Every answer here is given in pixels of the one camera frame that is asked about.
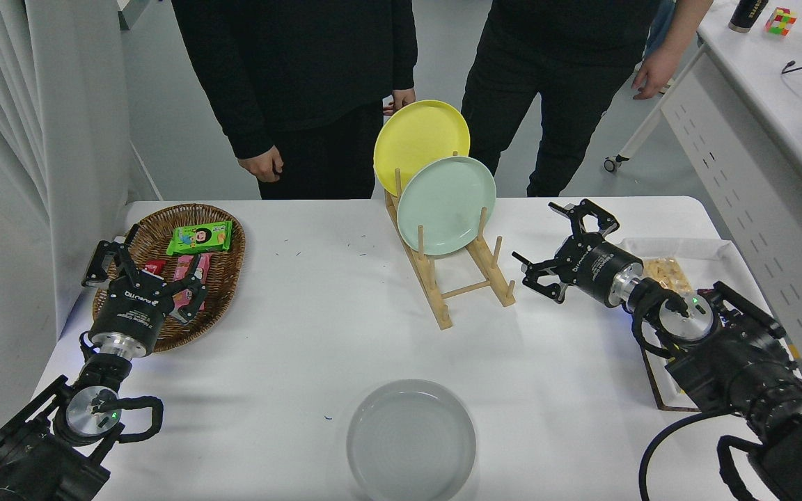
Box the person's right hand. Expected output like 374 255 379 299
237 146 284 184

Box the black tumbler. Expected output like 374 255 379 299
728 0 769 33

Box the mint green plate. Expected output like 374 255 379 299
396 156 497 257

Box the white side desk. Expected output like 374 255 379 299
603 0 802 383

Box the colourful puzzle cube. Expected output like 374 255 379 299
764 7 796 35

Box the white rectangular tray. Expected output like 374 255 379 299
615 238 792 413

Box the wooden plate rack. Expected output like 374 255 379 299
382 167 517 331

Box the person's left hand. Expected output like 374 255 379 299
382 88 416 116
631 45 682 100

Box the grey furniture corner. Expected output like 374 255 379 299
117 0 164 32

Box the person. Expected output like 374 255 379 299
171 0 418 200
641 0 678 95
462 0 714 198

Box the clear pack of beige crackers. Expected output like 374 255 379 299
641 257 694 296

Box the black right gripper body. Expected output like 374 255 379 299
560 235 642 308

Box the pink snack bar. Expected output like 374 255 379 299
171 253 212 312

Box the yellow plate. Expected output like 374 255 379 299
373 100 471 198

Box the brown wicker basket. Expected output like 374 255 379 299
93 203 246 353

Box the green snack pack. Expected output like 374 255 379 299
166 221 233 257

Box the grey plate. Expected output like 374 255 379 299
346 379 477 501

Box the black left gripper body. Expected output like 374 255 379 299
91 271 174 344

